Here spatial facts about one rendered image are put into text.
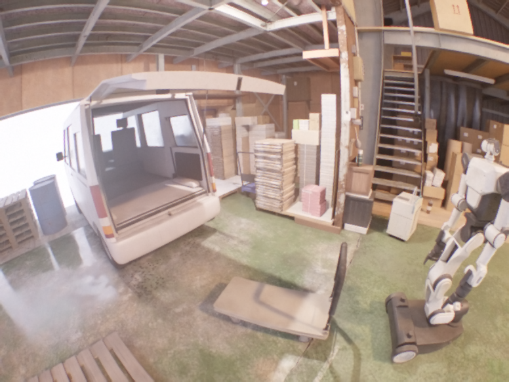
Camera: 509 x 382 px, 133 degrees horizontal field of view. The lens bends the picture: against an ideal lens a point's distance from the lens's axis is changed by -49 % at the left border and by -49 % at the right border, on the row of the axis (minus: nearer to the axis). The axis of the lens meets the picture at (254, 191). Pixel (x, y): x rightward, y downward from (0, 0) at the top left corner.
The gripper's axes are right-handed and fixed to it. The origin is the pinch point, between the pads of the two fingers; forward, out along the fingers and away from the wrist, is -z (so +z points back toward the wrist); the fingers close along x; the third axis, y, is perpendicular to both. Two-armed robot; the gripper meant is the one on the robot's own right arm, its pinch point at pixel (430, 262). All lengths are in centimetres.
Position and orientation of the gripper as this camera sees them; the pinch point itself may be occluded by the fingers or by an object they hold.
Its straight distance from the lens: 181.0
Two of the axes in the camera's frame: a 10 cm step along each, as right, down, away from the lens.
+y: -3.2, 3.4, -8.8
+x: -9.3, -2.6, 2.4
